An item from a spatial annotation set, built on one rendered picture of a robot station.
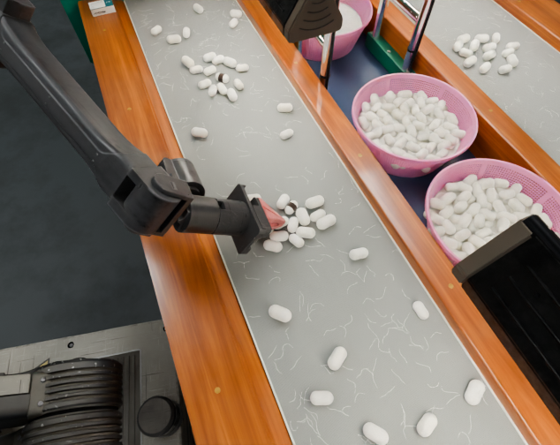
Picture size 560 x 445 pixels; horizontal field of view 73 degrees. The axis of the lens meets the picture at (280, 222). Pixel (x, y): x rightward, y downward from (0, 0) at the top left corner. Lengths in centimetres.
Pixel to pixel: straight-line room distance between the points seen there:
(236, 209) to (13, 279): 130
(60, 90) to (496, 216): 76
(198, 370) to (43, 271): 120
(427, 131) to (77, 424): 83
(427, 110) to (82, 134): 71
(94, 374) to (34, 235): 125
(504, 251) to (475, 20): 101
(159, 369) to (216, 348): 34
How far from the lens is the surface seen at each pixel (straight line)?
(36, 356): 104
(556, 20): 134
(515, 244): 33
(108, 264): 162
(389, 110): 94
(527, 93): 110
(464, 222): 78
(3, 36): 69
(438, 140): 89
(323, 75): 93
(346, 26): 119
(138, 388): 93
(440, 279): 68
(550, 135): 103
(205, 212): 55
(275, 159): 80
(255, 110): 90
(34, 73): 64
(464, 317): 67
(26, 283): 174
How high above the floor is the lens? 135
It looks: 59 degrees down
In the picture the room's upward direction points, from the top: straight up
